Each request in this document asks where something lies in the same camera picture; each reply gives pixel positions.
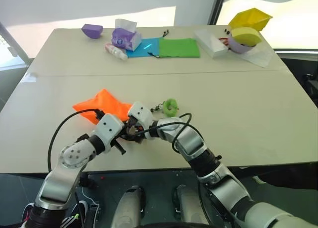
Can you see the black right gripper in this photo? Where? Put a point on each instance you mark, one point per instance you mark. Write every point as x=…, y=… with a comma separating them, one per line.
x=136, y=125

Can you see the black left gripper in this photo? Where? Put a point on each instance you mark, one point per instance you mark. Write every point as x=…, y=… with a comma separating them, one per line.
x=121, y=133

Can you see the orange fabric pouch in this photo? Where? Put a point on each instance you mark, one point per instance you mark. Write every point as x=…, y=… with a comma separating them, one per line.
x=104, y=104

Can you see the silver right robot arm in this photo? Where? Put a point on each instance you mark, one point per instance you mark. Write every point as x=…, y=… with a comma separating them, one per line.
x=223, y=185

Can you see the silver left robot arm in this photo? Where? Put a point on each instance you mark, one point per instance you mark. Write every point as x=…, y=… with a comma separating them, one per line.
x=72, y=161

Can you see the blue fabric pouch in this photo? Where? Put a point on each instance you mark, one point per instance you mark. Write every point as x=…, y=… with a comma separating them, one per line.
x=146, y=48

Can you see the green fabric pouch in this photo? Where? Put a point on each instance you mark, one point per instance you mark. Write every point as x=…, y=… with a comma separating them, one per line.
x=179, y=48

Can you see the silver left robot leg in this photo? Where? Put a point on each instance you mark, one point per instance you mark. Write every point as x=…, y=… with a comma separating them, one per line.
x=128, y=205

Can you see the silver robot leg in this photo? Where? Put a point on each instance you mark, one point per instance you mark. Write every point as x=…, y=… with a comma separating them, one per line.
x=188, y=205
x=128, y=205

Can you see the silver right robot leg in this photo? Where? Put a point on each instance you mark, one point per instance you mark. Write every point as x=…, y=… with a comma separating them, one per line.
x=188, y=205

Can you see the black striped sneaker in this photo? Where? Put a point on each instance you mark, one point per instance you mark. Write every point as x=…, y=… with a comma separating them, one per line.
x=74, y=215

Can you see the purple tissue pack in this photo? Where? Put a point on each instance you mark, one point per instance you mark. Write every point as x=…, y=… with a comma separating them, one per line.
x=125, y=38

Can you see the pink laced shoe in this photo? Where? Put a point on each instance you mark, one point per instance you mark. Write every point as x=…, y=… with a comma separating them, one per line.
x=27, y=213

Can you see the purple angular bowl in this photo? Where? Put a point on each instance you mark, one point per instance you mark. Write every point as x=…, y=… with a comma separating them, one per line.
x=92, y=30

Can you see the white rectangular box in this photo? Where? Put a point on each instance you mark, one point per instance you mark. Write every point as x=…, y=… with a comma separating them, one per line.
x=211, y=43

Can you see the lavender bowl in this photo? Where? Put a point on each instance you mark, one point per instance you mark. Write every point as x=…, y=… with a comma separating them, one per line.
x=237, y=48

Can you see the small black pieces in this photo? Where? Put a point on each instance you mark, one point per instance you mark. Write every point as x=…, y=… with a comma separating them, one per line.
x=226, y=31

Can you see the clear plastic sheet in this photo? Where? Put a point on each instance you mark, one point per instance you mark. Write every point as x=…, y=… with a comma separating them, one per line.
x=258, y=56

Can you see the yellow angular bin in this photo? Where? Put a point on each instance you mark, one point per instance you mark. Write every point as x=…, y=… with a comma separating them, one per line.
x=251, y=18

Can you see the black chair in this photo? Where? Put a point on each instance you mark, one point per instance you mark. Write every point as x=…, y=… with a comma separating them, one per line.
x=310, y=86

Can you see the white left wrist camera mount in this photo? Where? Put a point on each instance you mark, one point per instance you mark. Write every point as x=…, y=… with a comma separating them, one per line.
x=108, y=127

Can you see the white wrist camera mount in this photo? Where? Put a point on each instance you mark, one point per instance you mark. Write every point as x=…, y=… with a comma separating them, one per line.
x=140, y=112
x=108, y=127

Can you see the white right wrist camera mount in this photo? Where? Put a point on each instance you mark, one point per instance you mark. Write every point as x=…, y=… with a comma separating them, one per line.
x=140, y=112

